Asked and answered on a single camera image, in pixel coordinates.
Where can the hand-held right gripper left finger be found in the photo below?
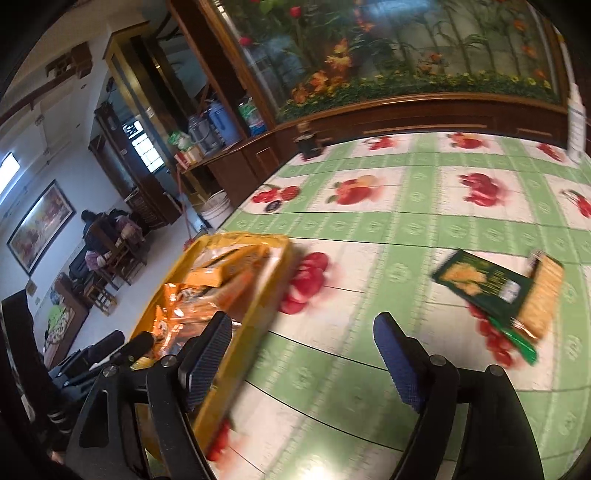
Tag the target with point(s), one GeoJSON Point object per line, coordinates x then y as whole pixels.
{"type": "Point", "coordinates": [207, 360]}

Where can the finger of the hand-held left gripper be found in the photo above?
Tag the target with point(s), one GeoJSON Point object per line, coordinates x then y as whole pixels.
{"type": "Point", "coordinates": [136, 345]}
{"type": "Point", "coordinates": [99, 348]}

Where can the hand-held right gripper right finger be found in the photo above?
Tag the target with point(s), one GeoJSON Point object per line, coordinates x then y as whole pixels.
{"type": "Point", "coordinates": [397, 364]}

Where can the yellow cardboard box tray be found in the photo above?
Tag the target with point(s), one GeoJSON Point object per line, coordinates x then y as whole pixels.
{"type": "Point", "coordinates": [254, 337]}

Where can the orange snack packet brown print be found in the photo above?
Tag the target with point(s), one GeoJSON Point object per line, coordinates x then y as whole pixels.
{"type": "Point", "coordinates": [178, 295]}

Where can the green cracker packet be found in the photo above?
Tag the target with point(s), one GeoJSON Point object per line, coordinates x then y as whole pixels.
{"type": "Point", "coordinates": [485, 281]}

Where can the wooden chair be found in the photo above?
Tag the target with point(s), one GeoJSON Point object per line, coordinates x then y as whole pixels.
{"type": "Point", "coordinates": [115, 263]}

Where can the green fruit-print tablecloth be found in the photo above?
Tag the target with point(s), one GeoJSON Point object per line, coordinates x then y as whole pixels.
{"type": "Point", "coordinates": [415, 230]}

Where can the white bucket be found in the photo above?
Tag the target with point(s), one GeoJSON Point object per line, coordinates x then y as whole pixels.
{"type": "Point", "coordinates": [214, 210]}

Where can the dark bottle cap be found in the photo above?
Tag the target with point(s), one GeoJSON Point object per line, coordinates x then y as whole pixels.
{"type": "Point", "coordinates": [272, 206]}

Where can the clear plastic bottle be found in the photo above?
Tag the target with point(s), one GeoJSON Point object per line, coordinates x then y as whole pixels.
{"type": "Point", "coordinates": [199, 134]}

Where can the blue plastic jug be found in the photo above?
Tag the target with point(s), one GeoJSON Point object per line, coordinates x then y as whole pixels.
{"type": "Point", "coordinates": [222, 122]}

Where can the small black object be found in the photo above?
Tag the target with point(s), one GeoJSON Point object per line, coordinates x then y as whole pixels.
{"type": "Point", "coordinates": [309, 143]}

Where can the green-label plastic bottle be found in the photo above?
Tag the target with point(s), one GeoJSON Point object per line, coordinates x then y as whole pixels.
{"type": "Point", "coordinates": [251, 116]}

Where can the tall wooden display cabinet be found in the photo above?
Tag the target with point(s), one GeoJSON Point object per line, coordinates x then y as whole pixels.
{"type": "Point", "coordinates": [138, 92]}

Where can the white spray bottle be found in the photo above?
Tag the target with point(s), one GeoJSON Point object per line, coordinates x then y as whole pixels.
{"type": "Point", "coordinates": [577, 124]}

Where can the wooden cabinet with floral glass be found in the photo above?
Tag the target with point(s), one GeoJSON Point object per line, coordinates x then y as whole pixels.
{"type": "Point", "coordinates": [415, 55]}

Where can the framed wall picture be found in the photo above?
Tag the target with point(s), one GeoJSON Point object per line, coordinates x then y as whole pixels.
{"type": "Point", "coordinates": [39, 228]}

